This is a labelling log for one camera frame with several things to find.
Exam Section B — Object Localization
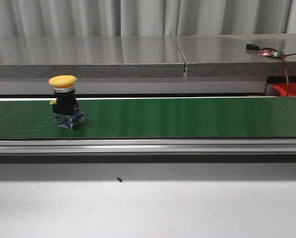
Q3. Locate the yellow push button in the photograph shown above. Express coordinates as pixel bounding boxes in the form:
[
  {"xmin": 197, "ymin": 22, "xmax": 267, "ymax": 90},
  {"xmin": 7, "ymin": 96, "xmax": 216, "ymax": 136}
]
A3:
[{"xmin": 49, "ymin": 75, "xmax": 84, "ymax": 130}]

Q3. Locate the green conveyor belt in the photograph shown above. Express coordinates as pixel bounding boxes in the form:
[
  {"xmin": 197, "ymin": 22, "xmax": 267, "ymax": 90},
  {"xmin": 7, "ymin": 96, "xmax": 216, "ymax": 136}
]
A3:
[{"xmin": 0, "ymin": 97, "xmax": 296, "ymax": 140}]

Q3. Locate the grey stone countertop left slab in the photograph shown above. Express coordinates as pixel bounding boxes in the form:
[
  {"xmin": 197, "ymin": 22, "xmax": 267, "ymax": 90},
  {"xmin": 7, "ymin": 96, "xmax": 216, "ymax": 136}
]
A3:
[{"xmin": 0, "ymin": 36, "xmax": 185, "ymax": 78}]

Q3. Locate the black connector plug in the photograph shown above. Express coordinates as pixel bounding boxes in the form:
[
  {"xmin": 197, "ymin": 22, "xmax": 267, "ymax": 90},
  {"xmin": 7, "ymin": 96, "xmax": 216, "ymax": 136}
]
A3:
[{"xmin": 246, "ymin": 44, "xmax": 261, "ymax": 51}]

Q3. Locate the red plastic bin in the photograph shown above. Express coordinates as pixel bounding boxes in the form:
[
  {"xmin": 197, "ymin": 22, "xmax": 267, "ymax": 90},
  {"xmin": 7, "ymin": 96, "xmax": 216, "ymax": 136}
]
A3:
[{"xmin": 273, "ymin": 82, "xmax": 296, "ymax": 97}]

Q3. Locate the small green circuit board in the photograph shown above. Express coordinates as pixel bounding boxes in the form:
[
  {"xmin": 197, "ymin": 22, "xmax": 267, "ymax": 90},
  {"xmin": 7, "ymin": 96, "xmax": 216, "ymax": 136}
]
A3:
[{"xmin": 261, "ymin": 50, "xmax": 285, "ymax": 59}]

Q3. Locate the grey pleated curtain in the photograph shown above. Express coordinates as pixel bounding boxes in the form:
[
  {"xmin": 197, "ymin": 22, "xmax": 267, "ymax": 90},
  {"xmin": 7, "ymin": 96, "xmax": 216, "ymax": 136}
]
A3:
[{"xmin": 0, "ymin": 0, "xmax": 296, "ymax": 37}]

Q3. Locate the aluminium conveyor frame rail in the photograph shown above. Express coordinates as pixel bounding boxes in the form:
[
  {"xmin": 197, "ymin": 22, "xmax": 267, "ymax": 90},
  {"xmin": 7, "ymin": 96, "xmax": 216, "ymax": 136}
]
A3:
[{"xmin": 0, "ymin": 138, "xmax": 296, "ymax": 155}]

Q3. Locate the red brown wire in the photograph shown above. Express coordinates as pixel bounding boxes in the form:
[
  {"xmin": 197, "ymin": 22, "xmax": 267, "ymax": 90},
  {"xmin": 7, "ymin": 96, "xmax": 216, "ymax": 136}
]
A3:
[{"xmin": 281, "ymin": 52, "xmax": 296, "ymax": 98}]

